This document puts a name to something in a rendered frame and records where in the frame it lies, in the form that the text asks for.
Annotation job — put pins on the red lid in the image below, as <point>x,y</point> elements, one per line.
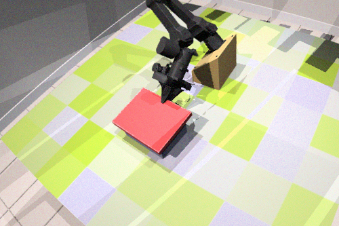
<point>153,123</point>

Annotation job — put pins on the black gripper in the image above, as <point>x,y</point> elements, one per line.
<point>172,82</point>

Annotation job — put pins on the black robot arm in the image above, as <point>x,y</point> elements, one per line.
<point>180,38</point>

